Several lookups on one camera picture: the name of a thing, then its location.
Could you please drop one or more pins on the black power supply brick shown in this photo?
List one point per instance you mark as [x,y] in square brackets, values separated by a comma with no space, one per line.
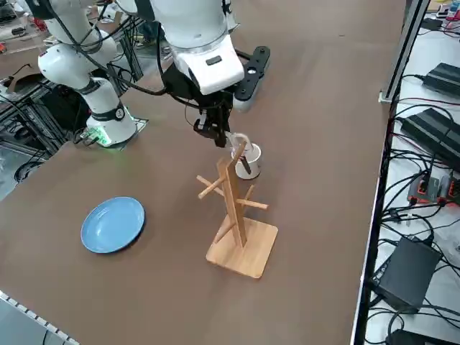
[443,79]
[413,338]
[431,129]
[406,273]

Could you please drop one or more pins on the blue plate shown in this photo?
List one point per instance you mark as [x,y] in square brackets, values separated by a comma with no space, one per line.
[113,224]

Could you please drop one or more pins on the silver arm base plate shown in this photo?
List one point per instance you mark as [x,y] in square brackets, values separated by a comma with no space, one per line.
[140,125]

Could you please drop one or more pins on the aluminium profile post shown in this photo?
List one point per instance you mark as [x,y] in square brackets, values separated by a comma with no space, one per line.
[400,54]

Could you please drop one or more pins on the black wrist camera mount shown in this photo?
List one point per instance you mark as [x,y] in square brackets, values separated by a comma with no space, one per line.
[255,72]

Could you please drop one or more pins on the orange black power adapter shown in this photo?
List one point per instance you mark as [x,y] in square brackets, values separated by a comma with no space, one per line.
[427,190]

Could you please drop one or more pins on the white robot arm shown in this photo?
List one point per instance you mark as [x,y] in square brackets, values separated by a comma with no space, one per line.
[197,32]

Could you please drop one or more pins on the white cup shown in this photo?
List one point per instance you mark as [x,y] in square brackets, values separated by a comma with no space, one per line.
[253,169]

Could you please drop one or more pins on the wooden hanging rack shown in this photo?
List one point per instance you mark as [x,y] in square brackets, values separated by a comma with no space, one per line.
[248,251]

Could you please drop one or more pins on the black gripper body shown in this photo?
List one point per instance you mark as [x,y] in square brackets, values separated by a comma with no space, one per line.
[183,88]

